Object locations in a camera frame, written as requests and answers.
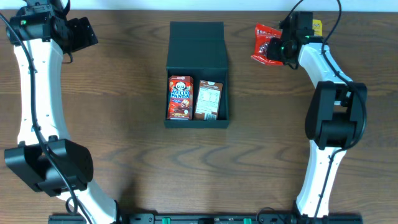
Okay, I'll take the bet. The red Haribo candy bag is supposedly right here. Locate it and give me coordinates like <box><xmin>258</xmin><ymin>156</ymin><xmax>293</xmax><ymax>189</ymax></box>
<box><xmin>251</xmin><ymin>23</ymin><xmax>283</xmax><ymax>65</ymax></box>

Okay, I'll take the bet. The brown Pocky box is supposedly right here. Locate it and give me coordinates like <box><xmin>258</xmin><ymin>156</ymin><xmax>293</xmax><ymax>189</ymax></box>
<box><xmin>194</xmin><ymin>80</ymin><xmax>223</xmax><ymax>121</ymax></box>

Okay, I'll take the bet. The yellow candy bag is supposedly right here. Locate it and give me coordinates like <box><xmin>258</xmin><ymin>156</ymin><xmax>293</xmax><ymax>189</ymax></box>
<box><xmin>312</xmin><ymin>19</ymin><xmax>323</xmax><ymax>37</ymax></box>

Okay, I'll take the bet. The dark green box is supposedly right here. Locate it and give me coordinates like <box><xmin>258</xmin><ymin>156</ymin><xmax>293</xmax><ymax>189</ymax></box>
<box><xmin>164</xmin><ymin>21</ymin><xmax>229</xmax><ymax>129</ymax></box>

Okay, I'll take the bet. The red Hello Panda box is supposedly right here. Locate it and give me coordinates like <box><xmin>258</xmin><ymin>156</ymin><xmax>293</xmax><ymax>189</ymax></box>
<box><xmin>167</xmin><ymin>75</ymin><xmax>193</xmax><ymax>120</ymax></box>

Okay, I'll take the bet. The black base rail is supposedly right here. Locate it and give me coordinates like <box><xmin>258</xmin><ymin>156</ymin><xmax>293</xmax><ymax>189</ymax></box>
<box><xmin>47</xmin><ymin>212</ymin><xmax>364</xmax><ymax>224</ymax></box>

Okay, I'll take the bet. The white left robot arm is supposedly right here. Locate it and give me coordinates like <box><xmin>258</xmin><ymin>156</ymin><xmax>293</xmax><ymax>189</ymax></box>
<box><xmin>4</xmin><ymin>0</ymin><xmax>121</xmax><ymax>223</ymax></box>

